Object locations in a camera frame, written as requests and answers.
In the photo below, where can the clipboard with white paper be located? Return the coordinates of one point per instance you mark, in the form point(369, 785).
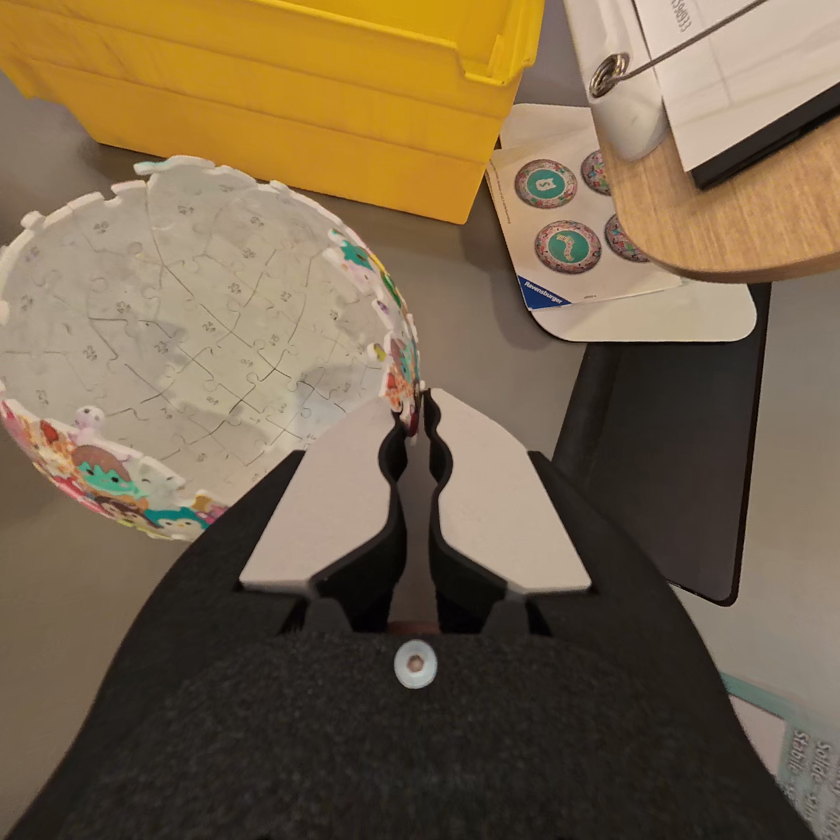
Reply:
point(735, 66)

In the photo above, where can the yellow plastic bin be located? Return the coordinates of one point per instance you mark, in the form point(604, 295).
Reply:
point(263, 92)

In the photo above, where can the colourful puzzle ball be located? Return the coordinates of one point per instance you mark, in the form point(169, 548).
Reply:
point(184, 341)

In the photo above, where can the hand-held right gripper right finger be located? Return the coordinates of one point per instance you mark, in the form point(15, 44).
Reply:
point(512, 525)

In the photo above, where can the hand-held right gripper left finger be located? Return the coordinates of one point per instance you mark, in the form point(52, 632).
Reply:
point(322, 525)

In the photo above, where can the sheet with round pictures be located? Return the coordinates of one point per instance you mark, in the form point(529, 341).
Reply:
point(565, 223)

